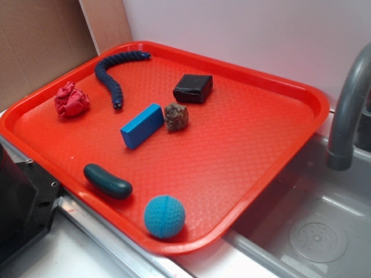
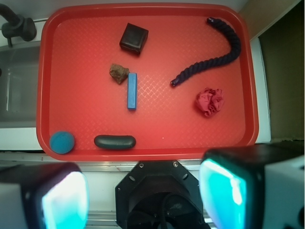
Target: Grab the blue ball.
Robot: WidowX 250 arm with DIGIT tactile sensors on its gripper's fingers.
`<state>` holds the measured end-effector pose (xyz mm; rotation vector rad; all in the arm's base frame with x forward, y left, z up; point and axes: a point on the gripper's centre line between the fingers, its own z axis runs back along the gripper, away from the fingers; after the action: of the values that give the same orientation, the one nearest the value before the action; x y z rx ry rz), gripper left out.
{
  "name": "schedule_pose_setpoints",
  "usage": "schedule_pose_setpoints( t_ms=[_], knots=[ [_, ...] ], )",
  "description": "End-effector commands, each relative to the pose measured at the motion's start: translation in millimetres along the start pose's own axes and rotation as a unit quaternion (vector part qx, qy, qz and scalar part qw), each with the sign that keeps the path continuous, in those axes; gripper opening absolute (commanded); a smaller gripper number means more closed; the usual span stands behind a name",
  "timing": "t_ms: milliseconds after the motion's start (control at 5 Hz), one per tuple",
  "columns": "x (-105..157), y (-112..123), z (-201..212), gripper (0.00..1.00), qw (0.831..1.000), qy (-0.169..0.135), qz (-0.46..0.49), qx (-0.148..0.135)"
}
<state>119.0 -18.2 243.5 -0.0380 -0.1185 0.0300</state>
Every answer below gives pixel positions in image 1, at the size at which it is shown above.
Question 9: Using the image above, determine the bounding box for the crumpled red cloth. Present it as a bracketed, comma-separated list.
[54, 82, 90, 117]

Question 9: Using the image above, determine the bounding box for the grey faucet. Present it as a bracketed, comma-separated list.
[325, 44, 370, 171]

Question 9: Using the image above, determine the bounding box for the red plastic tray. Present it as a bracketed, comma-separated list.
[1, 42, 329, 255]

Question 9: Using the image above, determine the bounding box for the dark green toy cucumber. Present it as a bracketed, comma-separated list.
[83, 163, 133, 200]

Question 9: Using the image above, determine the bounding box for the grey plastic sink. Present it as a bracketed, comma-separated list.
[173, 109, 371, 278]

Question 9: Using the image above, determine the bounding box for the sink drain cover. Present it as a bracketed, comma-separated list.
[289, 220, 348, 263]

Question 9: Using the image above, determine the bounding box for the dark blue segmented toy snake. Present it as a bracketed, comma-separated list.
[94, 50, 151, 111]

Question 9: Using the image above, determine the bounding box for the black folded pouch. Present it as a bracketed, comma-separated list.
[173, 74, 213, 104]

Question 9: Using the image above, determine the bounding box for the brown cardboard panel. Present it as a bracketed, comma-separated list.
[1, 1, 132, 111]

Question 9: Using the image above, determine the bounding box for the blue dimpled ball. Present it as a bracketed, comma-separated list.
[144, 195, 186, 239]

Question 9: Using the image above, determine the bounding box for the blue rectangular block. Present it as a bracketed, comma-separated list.
[120, 104, 165, 149]

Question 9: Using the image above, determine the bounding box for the brown rough rock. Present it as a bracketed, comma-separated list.
[164, 103, 189, 132]

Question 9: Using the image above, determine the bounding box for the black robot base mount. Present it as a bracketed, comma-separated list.
[1, 147, 61, 267]

